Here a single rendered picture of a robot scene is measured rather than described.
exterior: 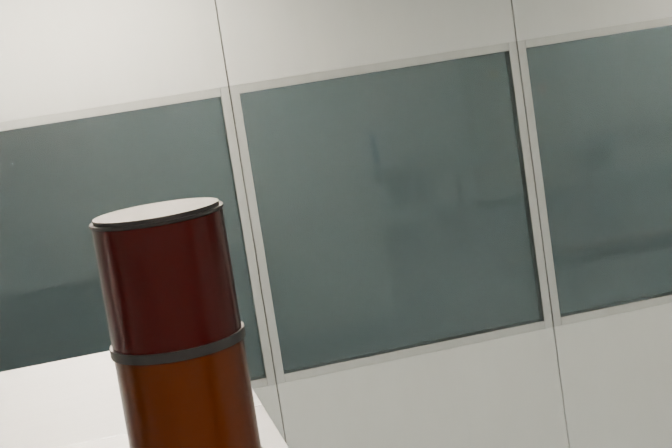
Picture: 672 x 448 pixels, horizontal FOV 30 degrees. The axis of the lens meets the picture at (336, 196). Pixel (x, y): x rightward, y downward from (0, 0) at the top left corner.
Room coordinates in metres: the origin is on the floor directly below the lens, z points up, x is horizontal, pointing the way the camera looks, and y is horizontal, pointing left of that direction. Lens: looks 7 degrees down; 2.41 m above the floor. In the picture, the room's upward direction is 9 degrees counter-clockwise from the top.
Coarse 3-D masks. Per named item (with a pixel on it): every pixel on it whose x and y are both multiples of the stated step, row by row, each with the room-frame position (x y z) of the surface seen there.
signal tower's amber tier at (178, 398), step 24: (192, 360) 0.44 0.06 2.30; (216, 360) 0.44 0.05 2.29; (240, 360) 0.45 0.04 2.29; (120, 384) 0.45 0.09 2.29; (144, 384) 0.44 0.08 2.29; (168, 384) 0.44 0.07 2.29; (192, 384) 0.44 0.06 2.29; (216, 384) 0.44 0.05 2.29; (240, 384) 0.45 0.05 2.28; (144, 408) 0.44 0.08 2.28; (168, 408) 0.44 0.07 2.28; (192, 408) 0.44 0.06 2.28; (216, 408) 0.44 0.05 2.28; (240, 408) 0.45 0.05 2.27; (144, 432) 0.44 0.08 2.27; (168, 432) 0.44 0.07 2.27; (192, 432) 0.44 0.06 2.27; (216, 432) 0.44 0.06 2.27; (240, 432) 0.45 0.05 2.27
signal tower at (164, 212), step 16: (128, 208) 0.48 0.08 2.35; (144, 208) 0.47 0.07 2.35; (160, 208) 0.46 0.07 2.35; (176, 208) 0.46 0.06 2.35; (192, 208) 0.45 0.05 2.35; (208, 208) 0.45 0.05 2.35; (96, 224) 0.45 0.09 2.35; (112, 224) 0.44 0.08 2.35; (128, 224) 0.44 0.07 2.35; (144, 224) 0.44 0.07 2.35; (160, 224) 0.44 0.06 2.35; (240, 336) 0.45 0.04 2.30; (112, 352) 0.45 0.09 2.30; (176, 352) 0.44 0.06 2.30; (192, 352) 0.44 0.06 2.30; (208, 352) 0.44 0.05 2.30
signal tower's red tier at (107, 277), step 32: (192, 224) 0.44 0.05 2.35; (224, 224) 0.46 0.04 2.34; (96, 256) 0.45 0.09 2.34; (128, 256) 0.44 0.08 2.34; (160, 256) 0.44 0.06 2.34; (192, 256) 0.44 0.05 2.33; (224, 256) 0.45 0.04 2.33; (128, 288) 0.44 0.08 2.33; (160, 288) 0.44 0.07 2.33; (192, 288) 0.44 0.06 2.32; (224, 288) 0.45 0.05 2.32; (128, 320) 0.44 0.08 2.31; (160, 320) 0.44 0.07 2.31; (192, 320) 0.44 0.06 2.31; (224, 320) 0.45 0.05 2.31; (128, 352) 0.44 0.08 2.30; (160, 352) 0.44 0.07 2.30
